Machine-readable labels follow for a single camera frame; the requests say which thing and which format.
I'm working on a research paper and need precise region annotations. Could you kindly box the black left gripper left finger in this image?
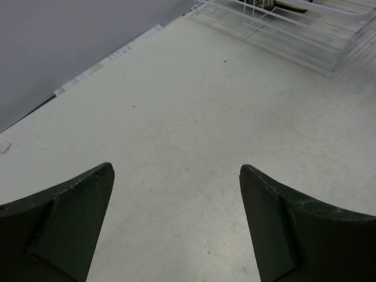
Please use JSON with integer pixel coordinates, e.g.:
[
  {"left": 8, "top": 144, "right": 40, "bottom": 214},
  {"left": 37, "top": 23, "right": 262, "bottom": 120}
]
[{"left": 1, "top": 162, "right": 114, "bottom": 281}]

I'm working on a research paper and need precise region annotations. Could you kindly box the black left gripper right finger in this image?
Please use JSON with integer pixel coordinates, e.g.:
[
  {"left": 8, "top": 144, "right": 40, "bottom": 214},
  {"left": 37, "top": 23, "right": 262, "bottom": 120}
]
[{"left": 239, "top": 164, "right": 375, "bottom": 281}]

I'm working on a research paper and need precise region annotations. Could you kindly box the black floral square plate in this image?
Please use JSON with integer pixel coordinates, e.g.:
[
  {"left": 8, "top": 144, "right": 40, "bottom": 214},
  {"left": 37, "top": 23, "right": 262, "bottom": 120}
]
[{"left": 240, "top": 0, "right": 307, "bottom": 14}]

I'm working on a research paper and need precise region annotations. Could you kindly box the white wire dish rack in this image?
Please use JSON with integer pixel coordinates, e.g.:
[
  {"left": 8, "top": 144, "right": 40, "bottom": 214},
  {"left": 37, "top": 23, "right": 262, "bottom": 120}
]
[{"left": 192, "top": 1, "right": 375, "bottom": 72}]

